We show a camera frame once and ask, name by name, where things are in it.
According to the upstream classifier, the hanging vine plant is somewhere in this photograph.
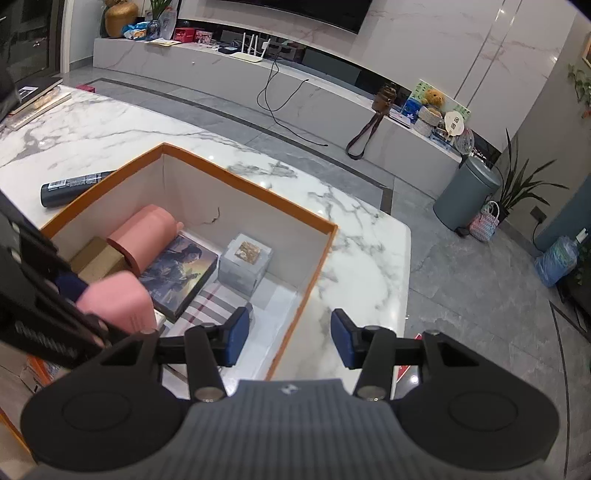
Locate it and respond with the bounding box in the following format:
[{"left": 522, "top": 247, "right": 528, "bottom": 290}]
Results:
[{"left": 567, "top": 64, "right": 591, "bottom": 119}]

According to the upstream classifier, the gold vase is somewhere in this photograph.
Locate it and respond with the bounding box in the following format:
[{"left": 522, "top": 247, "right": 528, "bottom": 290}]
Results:
[{"left": 103, "top": 0, "right": 139, "bottom": 39}]

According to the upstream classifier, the pink roll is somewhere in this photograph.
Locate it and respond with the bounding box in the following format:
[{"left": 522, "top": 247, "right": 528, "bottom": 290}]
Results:
[
  {"left": 75, "top": 271, "right": 158, "bottom": 334},
  {"left": 107, "top": 205, "right": 184, "bottom": 278}
]

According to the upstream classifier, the beige book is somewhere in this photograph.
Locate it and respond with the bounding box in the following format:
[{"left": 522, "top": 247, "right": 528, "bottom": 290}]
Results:
[{"left": 4, "top": 91, "right": 73, "bottom": 130}]

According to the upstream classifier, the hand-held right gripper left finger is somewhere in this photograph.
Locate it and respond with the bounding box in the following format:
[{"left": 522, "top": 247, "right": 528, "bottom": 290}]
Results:
[{"left": 99, "top": 305, "right": 252, "bottom": 402}]

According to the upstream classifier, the striped flat box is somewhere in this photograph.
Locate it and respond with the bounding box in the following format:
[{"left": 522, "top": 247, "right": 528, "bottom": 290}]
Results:
[{"left": 164, "top": 282, "right": 254, "bottom": 342}]

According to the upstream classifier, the blue snack bag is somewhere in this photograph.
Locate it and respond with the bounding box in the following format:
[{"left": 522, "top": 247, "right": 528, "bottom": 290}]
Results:
[{"left": 121, "top": 22, "right": 151, "bottom": 41}]

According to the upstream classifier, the grey pedal trash can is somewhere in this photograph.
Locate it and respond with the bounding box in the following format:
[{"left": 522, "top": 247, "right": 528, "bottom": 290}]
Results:
[{"left": 433, "top": 154, "right": 502, "bottom": 239}]

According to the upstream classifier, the white router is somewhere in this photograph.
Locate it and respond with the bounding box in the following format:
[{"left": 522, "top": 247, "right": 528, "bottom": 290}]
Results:
[{"left": 229, "top": 32, "right": 272, "bottom": 64}]

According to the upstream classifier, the round hand fan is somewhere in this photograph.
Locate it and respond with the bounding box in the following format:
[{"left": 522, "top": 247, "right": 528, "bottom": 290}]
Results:
[{"left": 443, "top": 111, "right": 468, "bottom": 140}]

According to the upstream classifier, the orange rimmed cardboard box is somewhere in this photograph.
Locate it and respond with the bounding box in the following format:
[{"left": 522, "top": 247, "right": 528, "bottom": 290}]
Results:
[{"left": 41, "top": 143, "right": 339, "bottom": 381}]

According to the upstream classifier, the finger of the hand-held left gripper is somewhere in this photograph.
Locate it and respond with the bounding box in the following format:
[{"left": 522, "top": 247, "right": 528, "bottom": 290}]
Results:
[{"left": 0, "top": 189, "right": 90, "bottom": 308}]

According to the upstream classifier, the marble tv cabinet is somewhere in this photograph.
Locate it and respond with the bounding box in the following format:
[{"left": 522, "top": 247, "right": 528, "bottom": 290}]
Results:
[{"left": 92, "top": 18, "right": 468, "bottom": 199}]

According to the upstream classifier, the illustrated flat box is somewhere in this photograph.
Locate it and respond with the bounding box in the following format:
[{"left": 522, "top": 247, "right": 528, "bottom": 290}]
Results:
[{"left": 139, "top": 233, "right": 219, "bottom": 323}]

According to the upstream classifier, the blue plastic bag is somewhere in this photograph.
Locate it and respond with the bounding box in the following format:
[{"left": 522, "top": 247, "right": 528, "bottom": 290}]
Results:
[{"left": 534, "top": 235, "right": 581, "bottom": 288}]

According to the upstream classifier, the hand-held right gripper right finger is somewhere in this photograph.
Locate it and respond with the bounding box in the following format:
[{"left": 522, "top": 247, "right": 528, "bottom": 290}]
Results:
[{"left": 331, "top": 308, "right": 490, "bottom": 401}]

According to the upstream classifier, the black television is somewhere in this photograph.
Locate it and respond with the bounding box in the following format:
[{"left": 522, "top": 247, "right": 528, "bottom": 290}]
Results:
[{"left": 249, "top": 0, "right": 374, "bottom": 34}]

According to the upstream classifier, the brown bag with strap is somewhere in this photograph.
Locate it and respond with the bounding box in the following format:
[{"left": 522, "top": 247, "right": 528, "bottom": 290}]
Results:
[{"left": 346, "top": 83, "right": 399, "bottom": 161}]

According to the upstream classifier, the tall potted plant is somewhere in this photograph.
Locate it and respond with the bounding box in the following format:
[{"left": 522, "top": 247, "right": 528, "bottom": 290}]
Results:
[{"left": 493, "top": 129, "right": 571, "bottom": 223}]

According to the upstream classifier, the brown cardboard box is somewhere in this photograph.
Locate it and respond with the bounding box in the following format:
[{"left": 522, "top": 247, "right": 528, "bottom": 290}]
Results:
[{"left": 69, "top": 237, "right": 126, "bottom": 283}]

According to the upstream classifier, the white woven basket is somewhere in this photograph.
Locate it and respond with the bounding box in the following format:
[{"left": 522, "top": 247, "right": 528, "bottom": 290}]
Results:
[{"left": 416, "top": 106, "right": 445, "bottom": 133}]

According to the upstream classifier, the dark glass door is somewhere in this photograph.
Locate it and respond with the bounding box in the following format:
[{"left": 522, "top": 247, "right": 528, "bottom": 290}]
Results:
[{"left": 0, "top": 0, "right": 68, "bottom": 85}]

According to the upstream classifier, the black cable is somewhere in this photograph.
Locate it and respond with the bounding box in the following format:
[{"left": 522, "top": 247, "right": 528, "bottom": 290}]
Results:
[{"left": 257, "top": 56, "right": 329, "bottom": 148}]

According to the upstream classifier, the black book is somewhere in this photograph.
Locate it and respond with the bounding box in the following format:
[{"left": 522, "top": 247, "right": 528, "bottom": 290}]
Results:
[{"left": 13, "top": 76, "right": 64, "bottom": 114}]

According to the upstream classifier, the pink woven basket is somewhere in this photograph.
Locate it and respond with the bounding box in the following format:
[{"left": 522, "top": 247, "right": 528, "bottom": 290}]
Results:
[{"left": 468, "top": 200, "right": 502, "bottom": 243}]

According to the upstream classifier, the green leafy plant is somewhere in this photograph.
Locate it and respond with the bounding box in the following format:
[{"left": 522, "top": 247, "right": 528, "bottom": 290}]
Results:
[{"left": 148, "top": 0, "right": 182, "bottom": 20}]

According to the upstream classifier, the black cylindrical bottle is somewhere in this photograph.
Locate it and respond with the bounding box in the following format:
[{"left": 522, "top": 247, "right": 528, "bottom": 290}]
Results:
[{"left": 40, "top": 170, "right": 119, "bottom": 208}]

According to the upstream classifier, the grey cube box gold top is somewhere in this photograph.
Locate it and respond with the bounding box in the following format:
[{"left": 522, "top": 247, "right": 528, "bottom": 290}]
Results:
[{"left": 218, "top": 233, "right": 273, "bottom": 295}]

